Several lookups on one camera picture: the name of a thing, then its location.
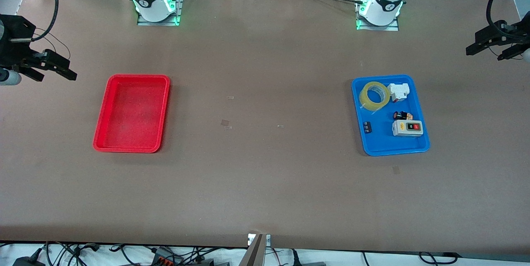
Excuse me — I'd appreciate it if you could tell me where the yellow clear tape roll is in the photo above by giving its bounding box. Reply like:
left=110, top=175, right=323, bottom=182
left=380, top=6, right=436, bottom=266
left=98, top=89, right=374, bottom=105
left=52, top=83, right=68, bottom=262
left=359, top=81, right=390, bottom=112

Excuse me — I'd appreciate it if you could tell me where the red plastic tray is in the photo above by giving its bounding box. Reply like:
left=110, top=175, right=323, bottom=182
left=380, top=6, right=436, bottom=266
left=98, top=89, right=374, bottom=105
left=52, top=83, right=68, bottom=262
left=93, top=74, right=171, bottom=153

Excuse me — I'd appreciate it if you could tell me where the white circuit breaker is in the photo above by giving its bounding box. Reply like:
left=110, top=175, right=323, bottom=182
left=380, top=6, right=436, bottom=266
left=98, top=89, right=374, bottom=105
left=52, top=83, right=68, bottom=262
left=388, top=83, right=410, bottom=103

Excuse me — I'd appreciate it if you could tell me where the blue plastic tray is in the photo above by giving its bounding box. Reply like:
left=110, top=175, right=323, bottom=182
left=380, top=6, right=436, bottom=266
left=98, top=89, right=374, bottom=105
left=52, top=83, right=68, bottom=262
left=351, top=75, right=431, bottom=157

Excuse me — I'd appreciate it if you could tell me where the black power adapter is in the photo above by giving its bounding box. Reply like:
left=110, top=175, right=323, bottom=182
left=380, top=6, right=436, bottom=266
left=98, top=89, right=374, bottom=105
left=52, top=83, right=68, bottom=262
left=12, top=256, right=44, bottom=266

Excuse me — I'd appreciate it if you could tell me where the thin black right gripper wire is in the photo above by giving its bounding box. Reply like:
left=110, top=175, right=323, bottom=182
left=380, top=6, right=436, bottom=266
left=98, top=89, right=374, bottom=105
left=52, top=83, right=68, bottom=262
left=34, top=28, right=72, bottom=60

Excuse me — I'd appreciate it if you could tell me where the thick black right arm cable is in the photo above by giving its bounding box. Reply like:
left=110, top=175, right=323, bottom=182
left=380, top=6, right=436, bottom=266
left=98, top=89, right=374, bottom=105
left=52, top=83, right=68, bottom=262
left=29, top=0, right=59, bottom=42

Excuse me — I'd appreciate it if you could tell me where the grey on-off switch box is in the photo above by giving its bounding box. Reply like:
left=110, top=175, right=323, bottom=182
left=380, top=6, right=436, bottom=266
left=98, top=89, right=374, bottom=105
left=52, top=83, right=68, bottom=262
left=392, top=120, right=424, bottom=137

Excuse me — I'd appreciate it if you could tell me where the orange cable connector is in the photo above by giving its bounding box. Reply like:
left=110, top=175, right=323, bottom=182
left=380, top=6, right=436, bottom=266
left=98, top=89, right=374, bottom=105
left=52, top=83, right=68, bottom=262
left=151, top=247, right=183, bottom=266

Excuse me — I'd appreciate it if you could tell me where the aluminium camera post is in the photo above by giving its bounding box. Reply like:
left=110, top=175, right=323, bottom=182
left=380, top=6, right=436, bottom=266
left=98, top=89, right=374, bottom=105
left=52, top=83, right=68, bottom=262
left=239, top=234, right=267, bottom=266

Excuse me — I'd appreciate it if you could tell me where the white post base plate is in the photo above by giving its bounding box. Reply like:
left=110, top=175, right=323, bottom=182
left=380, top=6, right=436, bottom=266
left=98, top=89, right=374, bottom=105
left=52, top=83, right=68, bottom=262
left=248, top=233, right=272, bottom=247

